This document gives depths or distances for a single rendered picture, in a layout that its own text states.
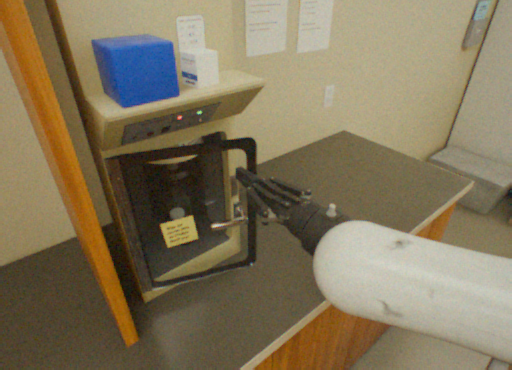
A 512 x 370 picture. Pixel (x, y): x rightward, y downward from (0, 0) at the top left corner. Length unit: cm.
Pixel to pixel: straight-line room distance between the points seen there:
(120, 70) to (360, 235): 40
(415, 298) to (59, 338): 84
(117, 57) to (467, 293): 51
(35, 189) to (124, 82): 70
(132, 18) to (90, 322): 73
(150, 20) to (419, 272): 57
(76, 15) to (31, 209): 73
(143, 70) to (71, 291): 72
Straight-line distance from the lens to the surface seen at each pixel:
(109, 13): 64
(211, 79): 63
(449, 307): 34
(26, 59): 53
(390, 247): 36
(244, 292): 94
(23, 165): 114
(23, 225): 123
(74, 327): 99
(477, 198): 324
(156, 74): 55
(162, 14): 67
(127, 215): 75
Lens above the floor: 168
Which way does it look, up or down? 32 degrees down
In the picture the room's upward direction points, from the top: straight up
